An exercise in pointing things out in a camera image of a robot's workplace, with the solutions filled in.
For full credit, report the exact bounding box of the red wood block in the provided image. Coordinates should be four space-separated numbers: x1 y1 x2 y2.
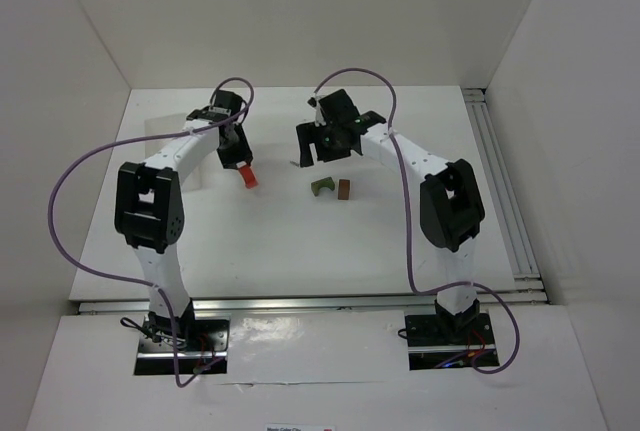
238 165 258 189

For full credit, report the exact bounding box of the aluminium side rail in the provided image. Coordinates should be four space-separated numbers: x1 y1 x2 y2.
462 88 550 305

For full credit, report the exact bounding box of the brown wood block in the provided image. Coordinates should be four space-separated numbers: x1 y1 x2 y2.
337 179 351 201

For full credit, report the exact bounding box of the green arch wood block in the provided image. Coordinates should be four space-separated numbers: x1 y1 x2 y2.
310 177 336 197

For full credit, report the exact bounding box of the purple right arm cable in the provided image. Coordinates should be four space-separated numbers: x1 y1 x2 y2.
313 68 522 376

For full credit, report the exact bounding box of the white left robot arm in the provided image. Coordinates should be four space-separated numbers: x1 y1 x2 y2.
114 91 258 340

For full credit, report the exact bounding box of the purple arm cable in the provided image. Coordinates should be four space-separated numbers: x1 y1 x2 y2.
313 68 522 376
47 78 255 388

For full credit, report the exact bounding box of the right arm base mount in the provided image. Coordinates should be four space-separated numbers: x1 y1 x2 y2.
397 313 500 371

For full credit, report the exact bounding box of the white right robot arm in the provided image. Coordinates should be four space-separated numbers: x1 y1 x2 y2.
296 89 485 339

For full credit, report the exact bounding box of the aluminium front rail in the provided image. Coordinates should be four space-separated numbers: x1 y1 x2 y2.
77 291 519 315

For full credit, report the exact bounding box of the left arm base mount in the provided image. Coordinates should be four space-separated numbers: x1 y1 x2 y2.
119 313 232 377

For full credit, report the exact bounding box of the white paper label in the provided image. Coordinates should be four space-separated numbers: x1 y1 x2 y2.
264 423 336 431

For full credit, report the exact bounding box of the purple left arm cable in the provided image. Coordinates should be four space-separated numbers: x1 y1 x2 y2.
47 78 255 388

